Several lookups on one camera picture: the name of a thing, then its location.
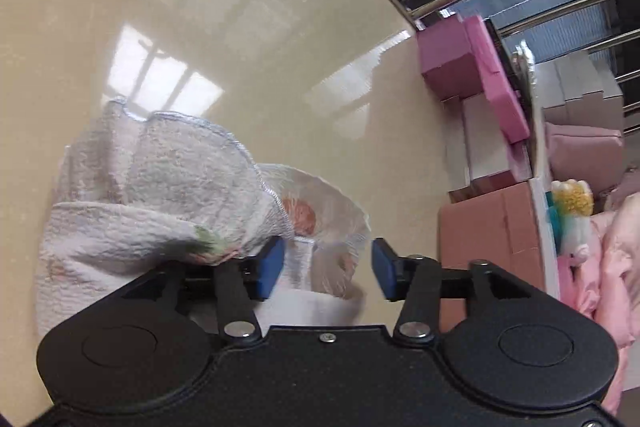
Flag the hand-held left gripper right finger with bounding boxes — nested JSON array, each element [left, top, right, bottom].
[[371, 238, 546, 342]]

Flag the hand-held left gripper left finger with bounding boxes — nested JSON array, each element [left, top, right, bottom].
[[122, 236, 287, 339]]

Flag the white blue-edged towel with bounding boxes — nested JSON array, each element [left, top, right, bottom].
[[34, 97, 372, 339]]

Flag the brown cardboard box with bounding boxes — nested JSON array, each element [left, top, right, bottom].
[[438, 181, 560, 299]]

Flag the white cardboard box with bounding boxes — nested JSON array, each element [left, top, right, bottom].
[[442, 94, 532, 190]]

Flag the yellow white plush toy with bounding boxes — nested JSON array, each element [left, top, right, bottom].
[[550, 179, 596, 264]]

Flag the pink cardboard box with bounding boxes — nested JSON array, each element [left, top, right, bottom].
[[418, 15, 532, 144]]

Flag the pink quilted cloth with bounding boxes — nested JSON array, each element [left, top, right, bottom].
[[556, 193, 640, 415]]

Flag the grey cardboard boxes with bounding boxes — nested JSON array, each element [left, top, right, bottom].
[[535, 49, 626, 126]]

